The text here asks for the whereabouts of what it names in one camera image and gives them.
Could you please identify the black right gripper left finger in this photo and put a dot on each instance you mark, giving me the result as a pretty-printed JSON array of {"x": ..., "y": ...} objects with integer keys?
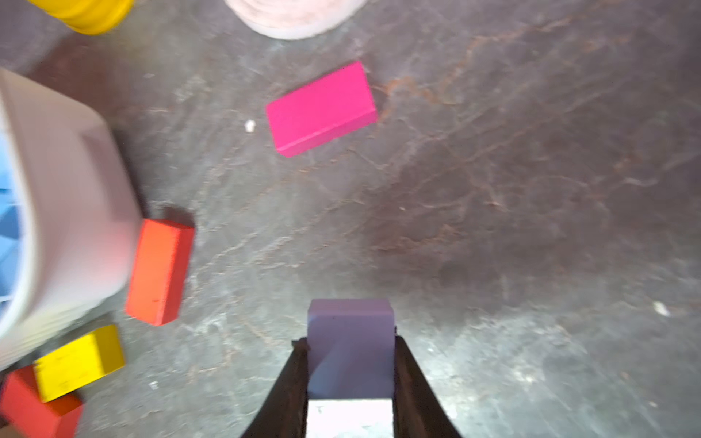
[{"x": 284, "y": 412}]

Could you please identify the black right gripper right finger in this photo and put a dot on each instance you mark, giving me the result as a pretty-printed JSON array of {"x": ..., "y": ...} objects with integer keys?
[{"x": 415, "y": 407}]

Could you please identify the light blue small cube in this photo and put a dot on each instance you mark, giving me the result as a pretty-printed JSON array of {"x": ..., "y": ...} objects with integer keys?
[{"x": 351, "y": 368}]

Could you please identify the red upright block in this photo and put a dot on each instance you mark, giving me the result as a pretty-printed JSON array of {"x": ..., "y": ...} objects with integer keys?
[{"x": 157, "y": 284}]

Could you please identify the yellow block near bowl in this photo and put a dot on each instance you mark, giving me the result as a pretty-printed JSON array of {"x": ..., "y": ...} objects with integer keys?
[{"x": 79, "y": 363}]

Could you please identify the red flat block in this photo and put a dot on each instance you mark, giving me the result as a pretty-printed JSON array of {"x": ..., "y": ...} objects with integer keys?
[{"x": 21, "y": 406}]

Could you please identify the white rectangular bowl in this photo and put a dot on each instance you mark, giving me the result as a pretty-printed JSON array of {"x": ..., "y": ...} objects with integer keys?
[{"x": 79, "y": 219}]

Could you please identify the magenta flat block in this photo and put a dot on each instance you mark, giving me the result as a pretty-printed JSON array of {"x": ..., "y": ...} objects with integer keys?
[{"x": 324, "y": 110}]

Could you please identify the white tape roll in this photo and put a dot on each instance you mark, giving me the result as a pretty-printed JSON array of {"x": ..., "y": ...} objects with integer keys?
[{"x": 294, "y": 19}]

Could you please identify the yellow metal pencil bucket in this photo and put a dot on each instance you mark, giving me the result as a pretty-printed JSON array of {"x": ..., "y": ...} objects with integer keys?
[{"x": 87, "y": 17}]

